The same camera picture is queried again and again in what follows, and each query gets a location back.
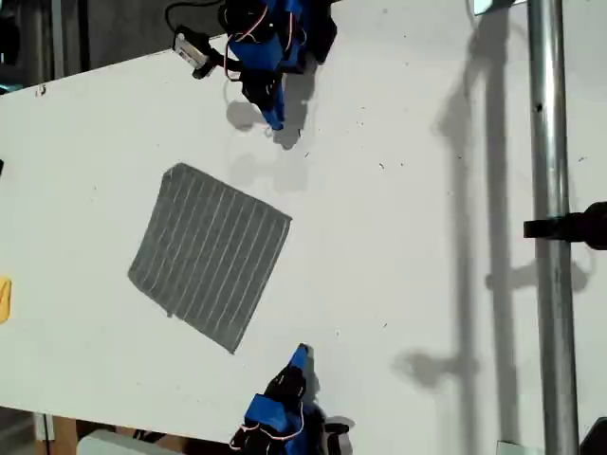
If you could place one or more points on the grey striped towel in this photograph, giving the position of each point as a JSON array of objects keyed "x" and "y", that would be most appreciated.
[{"x": 208, "y": 256}]

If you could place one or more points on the wooden table leg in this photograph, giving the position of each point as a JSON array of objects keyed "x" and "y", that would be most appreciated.
[{"x": 61, "y": 429}]

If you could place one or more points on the yellow object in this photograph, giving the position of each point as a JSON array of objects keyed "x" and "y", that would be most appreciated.
[{"x": 5, "y": 301}]

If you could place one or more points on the black rounded object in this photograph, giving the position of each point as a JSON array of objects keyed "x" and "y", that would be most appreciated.
[{"x": 595, "y": 438}]

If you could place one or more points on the small black table bracket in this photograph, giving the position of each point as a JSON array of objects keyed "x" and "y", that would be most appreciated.
[{"x": 41, "y": 90}]

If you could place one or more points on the steel post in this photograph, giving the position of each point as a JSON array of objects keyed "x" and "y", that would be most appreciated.
[{"x": 552, "y": 237}]

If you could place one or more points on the black post clamp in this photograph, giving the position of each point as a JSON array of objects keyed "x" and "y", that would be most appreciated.
[{"x": 569, "y": 226}]

